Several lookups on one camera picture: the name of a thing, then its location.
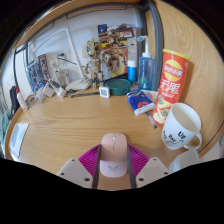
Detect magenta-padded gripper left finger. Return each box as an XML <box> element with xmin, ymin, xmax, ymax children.
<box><xmin>56</xmin><ymin>143</ymin><xmax>102</xmax><ymax>190</ymax></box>

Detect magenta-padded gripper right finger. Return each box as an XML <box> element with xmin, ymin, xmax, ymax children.
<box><xmin>126</xmin><ymin>143</ymin><xmax>171</xmax><ymax>190</ymax></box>

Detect pink computer mouse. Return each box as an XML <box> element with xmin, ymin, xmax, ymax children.
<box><xmin>99</xmin><ymin>132</ymin><xmax>129</xmax><ymax>178</ymax></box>

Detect clear plastic cup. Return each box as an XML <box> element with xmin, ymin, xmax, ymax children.
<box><xmin>168</xmin><ymin>148</ymin><xmax>201</xmax><ymax>174</ymax></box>

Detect dark pen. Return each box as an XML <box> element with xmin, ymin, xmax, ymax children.
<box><xmin>145</xmin><ymin>111</ymin><xmax>158</xmax><ymax>129</ymax></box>

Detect white mug with black print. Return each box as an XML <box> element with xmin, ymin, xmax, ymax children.
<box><xmin>161</xmin><ymin>102</ymin><xmax>203</xmax><ymax>151</ymax></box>

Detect blue tissue pack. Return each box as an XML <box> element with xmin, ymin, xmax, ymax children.
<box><xmin>126</xmin><ymin>88</ymin><xmax>156</xmax><ymax>117</ymax></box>

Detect black ruler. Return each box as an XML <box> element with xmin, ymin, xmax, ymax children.
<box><xmin>69</xmin><ymin>91</ymin><xmax>100</xmax><ymax>99</ymax></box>

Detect white power strip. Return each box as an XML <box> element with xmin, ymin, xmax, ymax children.
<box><xmin>49</xmin><ymin>79</ymin><xmax>68</xmax><ymax>98</ymax></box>

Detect small white desk clock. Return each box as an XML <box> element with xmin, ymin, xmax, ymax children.
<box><xmin>99</xmin><ymin>86</ymin><xmax>111</xmax><ymax>99</ymax></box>

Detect white charger block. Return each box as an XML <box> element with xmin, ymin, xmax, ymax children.
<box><xmin>41</xmin><ymin>83</ymin><xmax>56</xmax><ymax>98</ymax></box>

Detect white desk lamp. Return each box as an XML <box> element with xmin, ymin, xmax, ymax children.
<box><xmin>41</xmin><ymin>26</ymin><xmax>93</xmax><ymax>92</ymax></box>

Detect red and yellow chips can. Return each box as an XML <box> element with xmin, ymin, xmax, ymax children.
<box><xmin>152</xmin><ymin>48</ymin><xmax>191</xmax><ymax>126</ymax></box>

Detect green round container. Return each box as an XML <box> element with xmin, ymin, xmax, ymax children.
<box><xmin>105</xmin><ymin>78</ymin><xmax>133</xmax><ymax>97</ymax></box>

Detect blue spray bottle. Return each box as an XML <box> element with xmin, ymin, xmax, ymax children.
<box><xmin>137</xmin><ymin>35</ymin><xmax>158</xmax><ymax>92</ymax></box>

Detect blue tube with white cap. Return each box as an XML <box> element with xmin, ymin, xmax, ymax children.
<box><xmin>127</xmin><ymin>59</ymin><xmax>138</xmax><ymax>84</ymax></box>

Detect blue robot model box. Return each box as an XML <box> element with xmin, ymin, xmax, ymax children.
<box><xmin>26</xmin><ymin>54</ymin><xmax>51</xmax><ymax>96</ymax></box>

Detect colourful poster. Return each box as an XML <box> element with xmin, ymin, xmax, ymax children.
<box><xmin>97</xmin><ymin>23</ymin><xmax>138</xmax><ymax>76</ymax></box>

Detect grey metal frame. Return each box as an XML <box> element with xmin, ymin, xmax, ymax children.
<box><xmin>11</xmin><ymin>1</ymin><xmax>164</xmax><ymax>91</ymax></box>

